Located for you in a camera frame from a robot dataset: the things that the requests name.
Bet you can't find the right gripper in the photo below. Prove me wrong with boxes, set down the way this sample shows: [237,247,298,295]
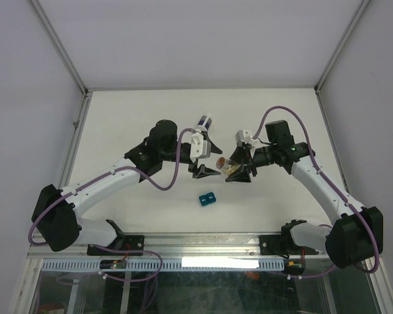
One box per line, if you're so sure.
[223,144,277,183]

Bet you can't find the clear pill bottle yellow capsules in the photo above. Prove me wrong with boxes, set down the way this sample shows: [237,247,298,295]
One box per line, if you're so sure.
[215,157,241,176]

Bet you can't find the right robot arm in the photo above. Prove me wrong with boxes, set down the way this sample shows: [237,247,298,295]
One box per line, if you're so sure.
[225,120,383,269]

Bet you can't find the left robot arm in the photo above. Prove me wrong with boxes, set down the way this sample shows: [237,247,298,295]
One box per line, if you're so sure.
[28,115,222,254]

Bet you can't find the white blue pill bottle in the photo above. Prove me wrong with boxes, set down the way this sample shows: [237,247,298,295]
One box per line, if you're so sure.
[195,114,212,132]

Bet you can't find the teal pill organizer box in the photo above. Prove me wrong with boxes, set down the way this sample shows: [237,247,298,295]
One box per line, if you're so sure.
[198,192,217,207]

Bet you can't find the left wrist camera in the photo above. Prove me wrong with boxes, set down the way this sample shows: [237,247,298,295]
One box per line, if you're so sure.
[191,131,211,160]

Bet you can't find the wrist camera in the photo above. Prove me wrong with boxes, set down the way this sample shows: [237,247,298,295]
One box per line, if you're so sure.
[234,130,257,147]
[191,131,211,160]

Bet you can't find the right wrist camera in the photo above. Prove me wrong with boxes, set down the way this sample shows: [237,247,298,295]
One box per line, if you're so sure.
[234,130,257,147]

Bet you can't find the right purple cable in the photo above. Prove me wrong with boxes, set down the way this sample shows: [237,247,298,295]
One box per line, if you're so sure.
[252,105,381,279]

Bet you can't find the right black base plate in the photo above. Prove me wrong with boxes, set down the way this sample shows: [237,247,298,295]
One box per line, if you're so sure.
[259,234,318,259]

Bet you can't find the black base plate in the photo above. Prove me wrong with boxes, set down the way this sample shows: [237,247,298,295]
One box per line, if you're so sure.
[86,234,145,256]
[259,234,318,259]

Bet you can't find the aluminium mounting rail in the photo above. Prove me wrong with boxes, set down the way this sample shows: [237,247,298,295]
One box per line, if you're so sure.
[28,231,379,262]

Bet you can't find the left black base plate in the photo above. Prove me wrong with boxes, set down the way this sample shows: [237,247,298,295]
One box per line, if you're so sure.
[86,234,145,256]

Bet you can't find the perforated cable tray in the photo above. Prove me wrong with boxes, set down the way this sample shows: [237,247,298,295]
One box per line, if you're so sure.
[41,257,284,273]

